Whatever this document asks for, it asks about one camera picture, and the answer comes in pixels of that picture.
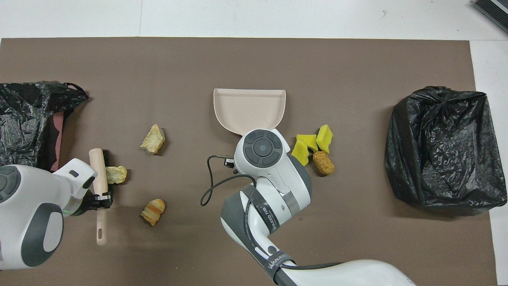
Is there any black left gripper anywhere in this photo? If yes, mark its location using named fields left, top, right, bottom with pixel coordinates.
left=71, top=191, right=114, bottom=217

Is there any beige brush with black bristles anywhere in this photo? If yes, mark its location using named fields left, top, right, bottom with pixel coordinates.
left=88, top=148, right=114, bottom=246

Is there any beige plastic dustpan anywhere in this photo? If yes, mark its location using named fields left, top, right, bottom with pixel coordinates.
left=213, top=88, right=287, bottom=136

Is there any yellow sponge piece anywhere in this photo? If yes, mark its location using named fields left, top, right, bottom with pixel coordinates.
left=316, top=124, right=335, bottom=154
left=296, top=134, right=318, bottom=153
left=291, top=139, right=310, bottom=167

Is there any brown fried nugget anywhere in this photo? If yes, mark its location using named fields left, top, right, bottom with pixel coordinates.
left=312, top=151, right=335, bottom=176

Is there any pink plastic bin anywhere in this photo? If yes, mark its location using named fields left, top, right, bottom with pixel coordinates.
left=51, top=111, right=65, bottom=172

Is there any black bag over pink bin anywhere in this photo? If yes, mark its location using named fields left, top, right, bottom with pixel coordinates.
left=0, top=81, right=90, bottom=172

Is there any black trash bag bin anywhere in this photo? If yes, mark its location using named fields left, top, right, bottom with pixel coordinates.
left=385, top=86, right=508, bottom=211

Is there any brown table mat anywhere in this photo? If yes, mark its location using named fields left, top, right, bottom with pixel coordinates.
left=0, top=37, right=498, bottom=286

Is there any dark ribbed device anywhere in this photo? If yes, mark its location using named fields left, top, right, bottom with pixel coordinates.
left=472, top=0, right=508, bottom=35

